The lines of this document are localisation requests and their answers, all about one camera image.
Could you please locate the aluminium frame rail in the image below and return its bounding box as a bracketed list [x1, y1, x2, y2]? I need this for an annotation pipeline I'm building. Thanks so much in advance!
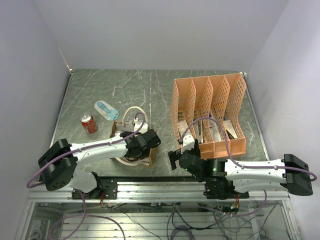
[27, 180, 291, 204]

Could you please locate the white staples box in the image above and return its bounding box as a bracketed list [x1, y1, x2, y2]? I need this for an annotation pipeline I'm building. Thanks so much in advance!
[177, 120, 192, 140]

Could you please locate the blue white blister pack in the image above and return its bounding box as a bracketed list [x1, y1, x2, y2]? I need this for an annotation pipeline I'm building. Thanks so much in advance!
[94, 100, 119, 121]

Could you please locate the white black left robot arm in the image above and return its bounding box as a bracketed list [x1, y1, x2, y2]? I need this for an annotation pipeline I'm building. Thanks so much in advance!
[38, 129, 161, 199]

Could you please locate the red soda can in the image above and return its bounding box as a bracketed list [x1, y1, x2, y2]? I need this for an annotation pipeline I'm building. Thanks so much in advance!
[80, 113, 98, 134]

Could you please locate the peach plastic file organizer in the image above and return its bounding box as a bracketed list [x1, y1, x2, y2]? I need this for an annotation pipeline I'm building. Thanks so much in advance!
[170, 73, 246, 159]

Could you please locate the brown canvas tote bag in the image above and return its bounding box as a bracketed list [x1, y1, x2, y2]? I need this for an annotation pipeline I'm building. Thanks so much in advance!
[110, 106, 156, 168]

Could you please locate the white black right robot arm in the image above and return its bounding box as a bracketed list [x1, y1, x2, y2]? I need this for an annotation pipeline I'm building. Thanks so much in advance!
[168, 149, 313, 200]

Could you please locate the purple soda can left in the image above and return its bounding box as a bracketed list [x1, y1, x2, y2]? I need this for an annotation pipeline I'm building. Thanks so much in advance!
[113, 129, 124, 137]

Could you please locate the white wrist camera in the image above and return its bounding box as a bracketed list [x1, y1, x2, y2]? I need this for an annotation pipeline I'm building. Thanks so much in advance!
[178, 132, 195, 154]
[123, 118, 148, 134]

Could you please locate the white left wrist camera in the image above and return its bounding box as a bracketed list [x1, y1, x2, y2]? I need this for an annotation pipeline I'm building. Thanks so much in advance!
[123, 118, 148, 134]

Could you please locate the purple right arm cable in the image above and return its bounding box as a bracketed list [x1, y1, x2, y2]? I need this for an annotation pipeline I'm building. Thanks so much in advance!
[178, 116, 318, 181]

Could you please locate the metal stapler tool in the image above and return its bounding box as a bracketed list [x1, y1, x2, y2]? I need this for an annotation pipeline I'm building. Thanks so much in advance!
[195, 119, 204, 144]

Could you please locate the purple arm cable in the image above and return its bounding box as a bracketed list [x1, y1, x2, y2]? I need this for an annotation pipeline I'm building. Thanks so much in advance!
[26, 111, 146, 189]
[178, 116, 318, 181]

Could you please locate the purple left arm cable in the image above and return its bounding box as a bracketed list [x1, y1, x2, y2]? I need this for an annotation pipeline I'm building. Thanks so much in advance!
[26, 111, 146, 189]

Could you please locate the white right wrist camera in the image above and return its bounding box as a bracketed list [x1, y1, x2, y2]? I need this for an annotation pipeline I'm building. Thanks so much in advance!
[178, 132, 195, 154]

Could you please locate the white red box in organizer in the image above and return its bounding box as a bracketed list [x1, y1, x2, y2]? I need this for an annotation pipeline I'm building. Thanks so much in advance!
[209, 120, 223, 142]

